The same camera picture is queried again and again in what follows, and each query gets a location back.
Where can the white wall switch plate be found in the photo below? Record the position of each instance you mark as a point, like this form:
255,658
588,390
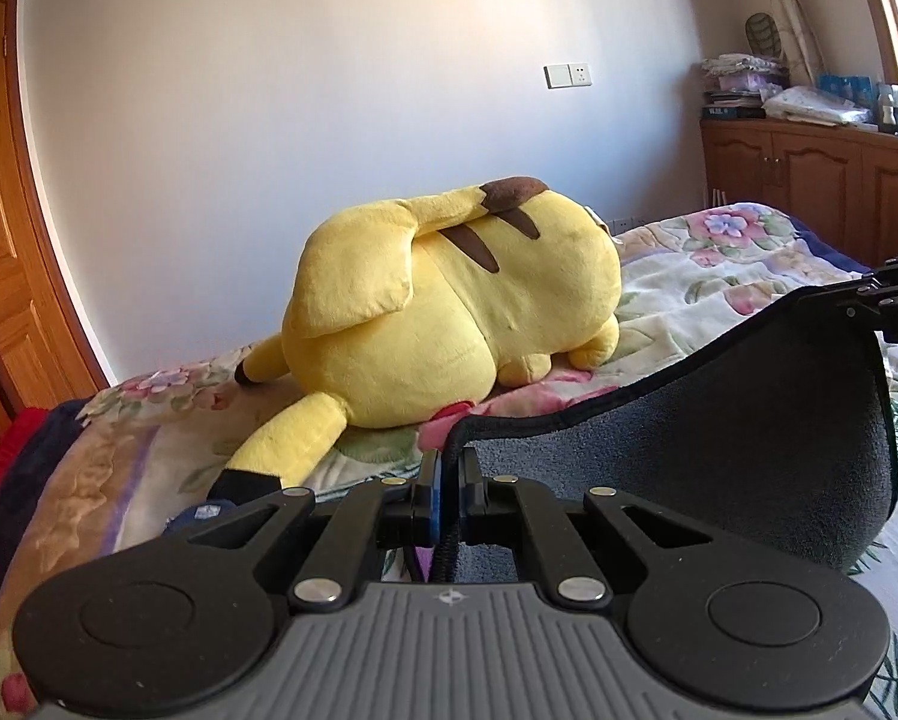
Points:
568,75

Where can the woven hand fan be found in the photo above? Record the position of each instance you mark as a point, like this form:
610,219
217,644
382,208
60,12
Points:
763,34

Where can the floral bed blanket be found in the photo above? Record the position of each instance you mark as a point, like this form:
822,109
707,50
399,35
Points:
689,277

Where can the red cloth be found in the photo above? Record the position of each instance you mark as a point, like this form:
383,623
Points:
10,457

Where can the patterned curtain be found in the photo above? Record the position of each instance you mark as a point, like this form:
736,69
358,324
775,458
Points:
782,0

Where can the wooden door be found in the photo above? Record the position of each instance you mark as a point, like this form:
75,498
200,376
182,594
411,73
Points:
6,240

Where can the dark blue blanket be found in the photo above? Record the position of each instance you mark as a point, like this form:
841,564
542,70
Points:
14,525

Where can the dark grey towel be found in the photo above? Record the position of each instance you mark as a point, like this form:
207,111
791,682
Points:
718,420

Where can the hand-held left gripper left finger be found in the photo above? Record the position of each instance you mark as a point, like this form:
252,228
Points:
434,496

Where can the yellow plush toy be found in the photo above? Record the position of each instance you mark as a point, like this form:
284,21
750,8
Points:
449,315

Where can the stack of folded linens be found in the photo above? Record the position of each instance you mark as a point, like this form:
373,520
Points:
741,79

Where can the white plastic bag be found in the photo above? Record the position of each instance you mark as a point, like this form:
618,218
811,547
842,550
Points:
812,105

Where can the blue packets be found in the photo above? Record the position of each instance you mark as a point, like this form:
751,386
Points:
846,88

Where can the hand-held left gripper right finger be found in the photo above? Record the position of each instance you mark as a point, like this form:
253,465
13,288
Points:
466,496

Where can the wooden cabinet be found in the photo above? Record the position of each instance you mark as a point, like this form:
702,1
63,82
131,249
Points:
808,172

